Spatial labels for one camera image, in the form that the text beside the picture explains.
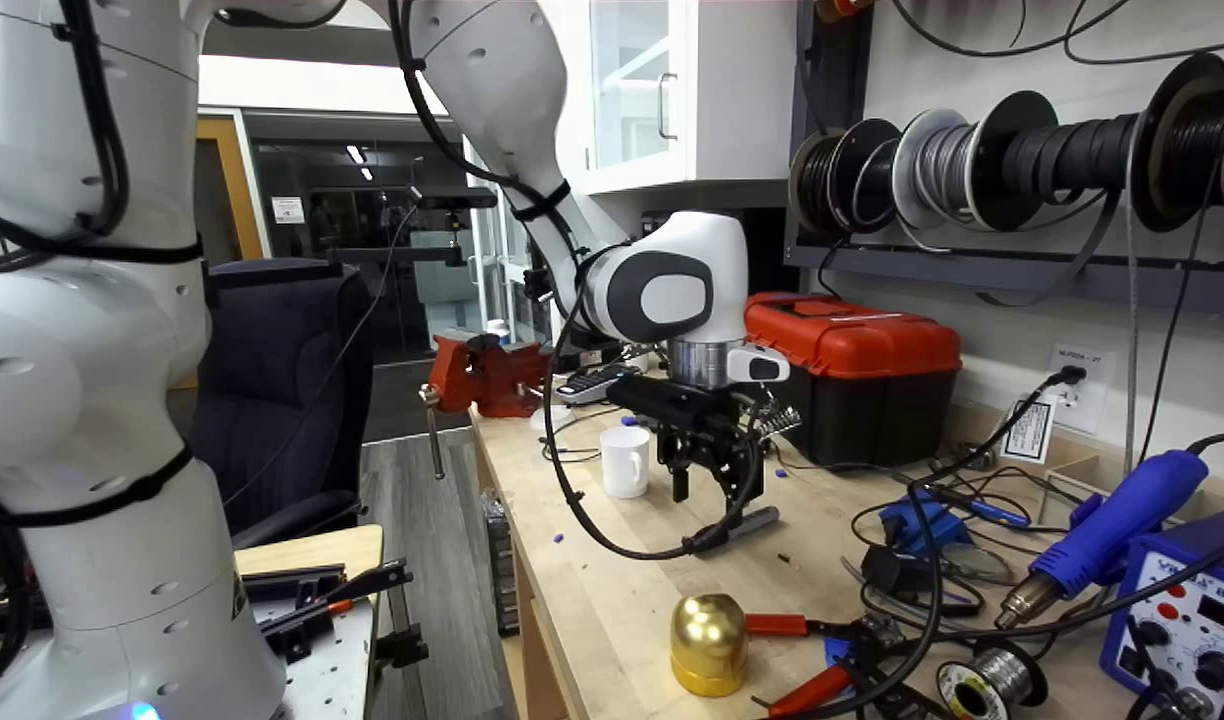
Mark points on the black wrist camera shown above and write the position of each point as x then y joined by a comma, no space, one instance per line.
653,391

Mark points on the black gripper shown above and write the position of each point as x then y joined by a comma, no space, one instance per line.
699,408

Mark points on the white label card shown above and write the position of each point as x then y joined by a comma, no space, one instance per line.
1030,432

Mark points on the grey spool rack shelf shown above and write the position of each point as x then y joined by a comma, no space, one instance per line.
1012,273

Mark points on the gold metal bell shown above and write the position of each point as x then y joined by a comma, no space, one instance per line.
710,646

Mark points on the black bar on bench side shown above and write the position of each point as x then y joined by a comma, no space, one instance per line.
500,564

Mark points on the white wall outlet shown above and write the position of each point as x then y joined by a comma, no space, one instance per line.
1077,363

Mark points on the blue hot air gun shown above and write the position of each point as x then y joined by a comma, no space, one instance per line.
1116,520

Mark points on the white wall cabinet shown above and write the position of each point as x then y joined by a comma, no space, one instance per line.
717,94

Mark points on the helping hands soldering stand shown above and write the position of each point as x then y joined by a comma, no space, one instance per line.
780,422

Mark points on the white cup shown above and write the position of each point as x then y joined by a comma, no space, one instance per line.
626,467

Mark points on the black hand tools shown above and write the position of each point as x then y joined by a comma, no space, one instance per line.
324,600

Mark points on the orange door frame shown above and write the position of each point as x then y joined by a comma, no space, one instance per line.
247,185

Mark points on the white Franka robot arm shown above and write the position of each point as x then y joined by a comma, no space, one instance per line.
93,403

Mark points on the blue soldering station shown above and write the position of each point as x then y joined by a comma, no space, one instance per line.
1193,625

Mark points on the blue plastic tool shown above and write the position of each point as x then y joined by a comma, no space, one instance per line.
923,526

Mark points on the red and black toolbox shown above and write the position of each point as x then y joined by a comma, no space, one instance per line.
864,381

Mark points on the red bench vise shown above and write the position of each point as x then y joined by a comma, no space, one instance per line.
484,381

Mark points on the black clamp bracket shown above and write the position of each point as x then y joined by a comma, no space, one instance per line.
397,650

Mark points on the light wood board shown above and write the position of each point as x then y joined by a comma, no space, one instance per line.
305,544

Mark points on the black office chair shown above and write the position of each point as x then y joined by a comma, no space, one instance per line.
279,386

